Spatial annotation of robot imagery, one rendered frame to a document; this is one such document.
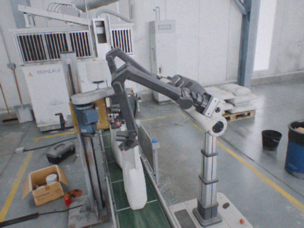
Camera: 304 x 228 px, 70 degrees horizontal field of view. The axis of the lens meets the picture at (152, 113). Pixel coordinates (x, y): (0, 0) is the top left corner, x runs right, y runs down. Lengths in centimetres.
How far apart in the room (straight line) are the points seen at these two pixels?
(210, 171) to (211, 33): 558
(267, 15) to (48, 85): 663
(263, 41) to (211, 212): 675
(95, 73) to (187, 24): 510
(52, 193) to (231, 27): 638
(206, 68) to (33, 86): 478
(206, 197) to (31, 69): 396
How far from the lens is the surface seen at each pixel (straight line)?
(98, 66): 179
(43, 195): 305
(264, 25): 816
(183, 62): 665
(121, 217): 210
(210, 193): 200
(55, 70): 477
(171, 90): 114
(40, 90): 489
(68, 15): 437
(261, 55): 823
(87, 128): 191
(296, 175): 344
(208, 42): 698
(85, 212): 279
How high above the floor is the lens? 187
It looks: 20 degrees down
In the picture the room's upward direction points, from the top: 4 degrees counter-clockwise
